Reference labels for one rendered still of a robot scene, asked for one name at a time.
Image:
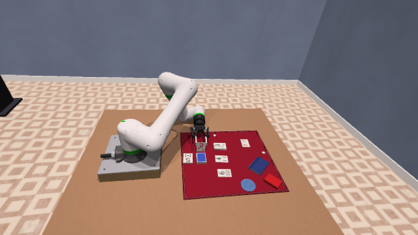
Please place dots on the blue round disc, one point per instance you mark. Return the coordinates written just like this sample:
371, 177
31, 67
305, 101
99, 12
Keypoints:
247, 185

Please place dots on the blue book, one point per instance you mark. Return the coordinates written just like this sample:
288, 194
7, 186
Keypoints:
258, 166

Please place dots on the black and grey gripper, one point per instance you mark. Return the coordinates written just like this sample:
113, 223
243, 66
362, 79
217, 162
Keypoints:
199, 127

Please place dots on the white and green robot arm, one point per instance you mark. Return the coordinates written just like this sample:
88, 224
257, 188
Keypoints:
136, 139

